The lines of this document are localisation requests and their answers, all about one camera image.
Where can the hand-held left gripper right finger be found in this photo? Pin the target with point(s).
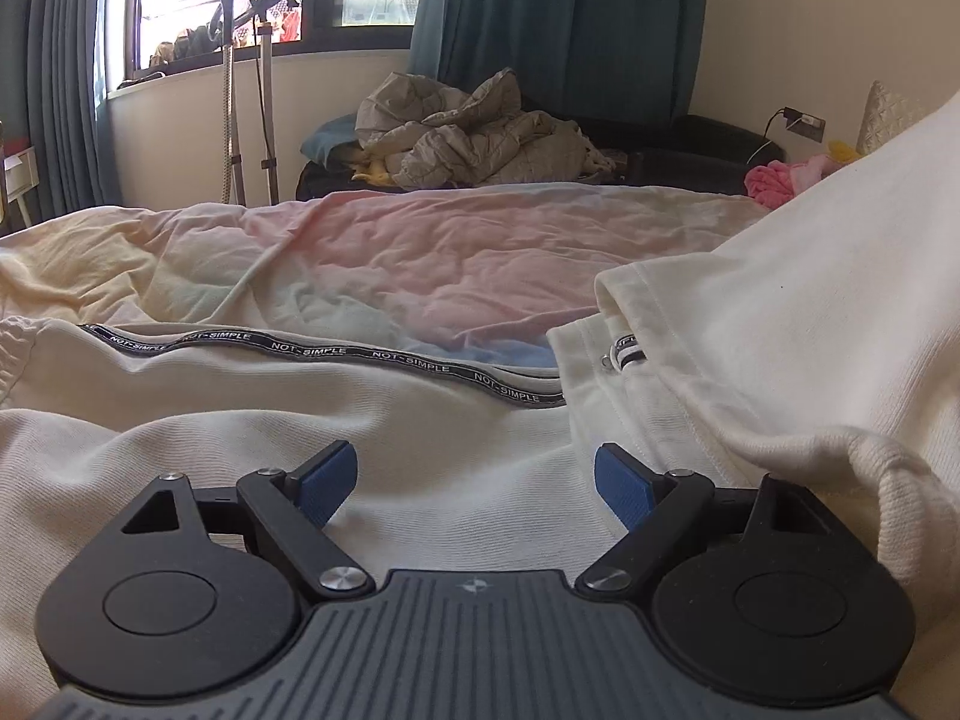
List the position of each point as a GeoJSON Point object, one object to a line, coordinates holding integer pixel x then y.
{"type": "Point", "coordinates": [622, 484]}

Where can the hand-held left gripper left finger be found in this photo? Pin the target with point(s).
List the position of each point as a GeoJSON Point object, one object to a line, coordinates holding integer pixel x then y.
{"type": "Point", "coordinates": [330, 481]}

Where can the window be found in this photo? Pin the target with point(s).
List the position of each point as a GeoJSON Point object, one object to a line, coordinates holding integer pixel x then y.
{"type": "Point", "coordinates": [225, 0]}

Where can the pink cloth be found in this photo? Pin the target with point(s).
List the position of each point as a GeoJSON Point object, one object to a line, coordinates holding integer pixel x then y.
{"type": "Point", "coordinates": [780, 180]}

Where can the blue pillow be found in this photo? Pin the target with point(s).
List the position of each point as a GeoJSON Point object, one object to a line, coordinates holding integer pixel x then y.
{"type": "Point", "coordinates": [330, 141]}

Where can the yellow cloth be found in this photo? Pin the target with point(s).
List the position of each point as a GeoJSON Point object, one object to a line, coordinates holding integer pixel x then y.
{"type": "Point", "coordinates": [844, 150]}

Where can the dark sofa bench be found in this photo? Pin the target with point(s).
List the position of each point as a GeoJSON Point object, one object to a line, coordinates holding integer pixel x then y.
{"type": "Point", "coordinates": [675, 154]}

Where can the crumpled beige quilt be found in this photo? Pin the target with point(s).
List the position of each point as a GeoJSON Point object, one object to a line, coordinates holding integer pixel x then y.
{"type": "Point", "coordinates": [465, 135]}

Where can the wall outlet with charger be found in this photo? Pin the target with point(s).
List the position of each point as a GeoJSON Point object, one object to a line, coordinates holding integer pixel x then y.
{"type": "Point", "coordinates": [802, 122]}

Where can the pastel bed sheet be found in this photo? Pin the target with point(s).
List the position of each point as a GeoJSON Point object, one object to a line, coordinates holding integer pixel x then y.
{"type": "Point", "coordinates": [450, 255]}

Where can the cream quilted cushion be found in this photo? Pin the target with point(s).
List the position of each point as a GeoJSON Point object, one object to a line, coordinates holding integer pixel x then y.
{"type": "Point", "coordinates": [889, 116]}

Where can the teal curtain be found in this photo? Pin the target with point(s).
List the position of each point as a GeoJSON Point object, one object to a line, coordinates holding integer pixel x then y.
{"type": "Point", "coordinates": [570, 22]}
{"type": "Point", "coordinates": [60, 75]}

